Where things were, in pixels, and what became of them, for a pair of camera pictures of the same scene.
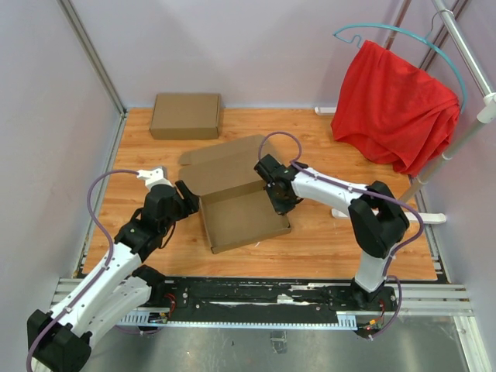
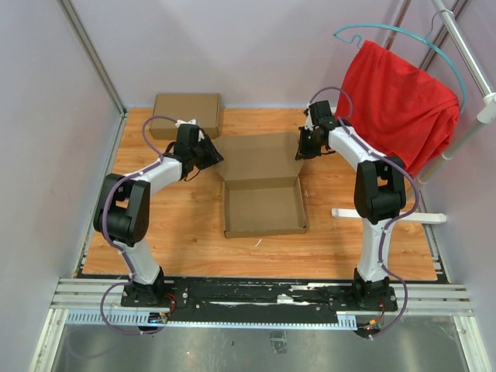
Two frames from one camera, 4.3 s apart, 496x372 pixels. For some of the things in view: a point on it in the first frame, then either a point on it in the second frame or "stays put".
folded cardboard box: x=185 y=116 stays put
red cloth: x=395 y=111 stays put
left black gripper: x=189 y=204 -> x=214 y=156
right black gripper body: x=281 y=204 -> x=320 y=144
